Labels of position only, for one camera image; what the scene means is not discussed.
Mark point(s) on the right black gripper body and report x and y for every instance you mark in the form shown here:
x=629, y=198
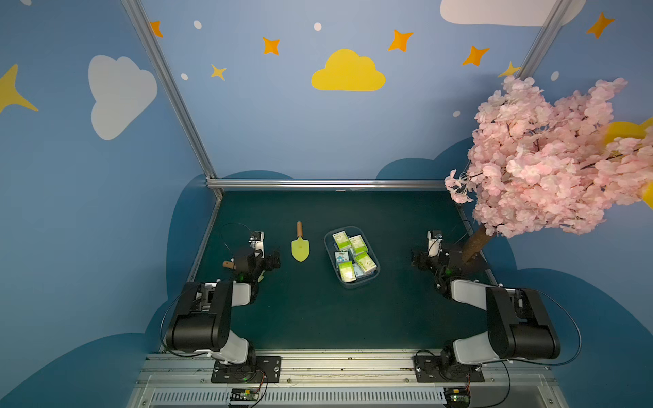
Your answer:
x=421, y=259

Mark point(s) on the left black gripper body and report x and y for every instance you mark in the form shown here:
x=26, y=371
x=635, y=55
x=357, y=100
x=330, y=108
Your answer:
x=268, y=260

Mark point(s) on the blue plastic storage box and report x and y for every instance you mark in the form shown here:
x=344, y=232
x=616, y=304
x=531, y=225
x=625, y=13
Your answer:
x=331, y=248

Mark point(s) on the green pocket tissue pack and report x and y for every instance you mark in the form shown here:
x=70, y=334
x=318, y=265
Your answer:
x=365, y=263
x=341, y=241
x=357, y=245
x=347, y=272

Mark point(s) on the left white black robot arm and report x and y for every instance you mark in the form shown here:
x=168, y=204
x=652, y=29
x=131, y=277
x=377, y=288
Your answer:
x=199, y=321

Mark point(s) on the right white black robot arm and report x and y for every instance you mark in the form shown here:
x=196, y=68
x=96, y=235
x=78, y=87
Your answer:
x=518, y=323

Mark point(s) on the blue pocket tissue pack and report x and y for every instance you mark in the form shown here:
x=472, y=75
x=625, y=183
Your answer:
x=341, y=257
x=359, y=273

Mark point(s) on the left green circuit board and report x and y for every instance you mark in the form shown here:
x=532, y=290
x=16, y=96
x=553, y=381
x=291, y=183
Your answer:
x=244, y=396

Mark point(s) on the green circuit board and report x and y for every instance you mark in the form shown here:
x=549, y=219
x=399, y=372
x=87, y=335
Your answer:
x=244, y=396
x=456, y=398

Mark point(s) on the right green circuit board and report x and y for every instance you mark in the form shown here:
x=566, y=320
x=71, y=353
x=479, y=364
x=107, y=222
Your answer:
x=456, y=398

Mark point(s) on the pink blossom artificial tree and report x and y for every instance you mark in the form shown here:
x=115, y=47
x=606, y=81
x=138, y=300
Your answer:
x=535, y=165

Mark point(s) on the green trowel wooden handle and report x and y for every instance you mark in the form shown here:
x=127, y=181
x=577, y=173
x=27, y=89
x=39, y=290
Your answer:
x=300, y=246

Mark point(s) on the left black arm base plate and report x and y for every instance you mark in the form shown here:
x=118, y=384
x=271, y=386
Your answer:
x=262, y=369

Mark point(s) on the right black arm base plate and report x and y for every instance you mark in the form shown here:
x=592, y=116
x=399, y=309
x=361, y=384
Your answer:
x=432, y=369

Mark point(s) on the aluminium front rail frame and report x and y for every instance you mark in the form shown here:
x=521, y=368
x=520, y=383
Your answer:
x=341, y=378

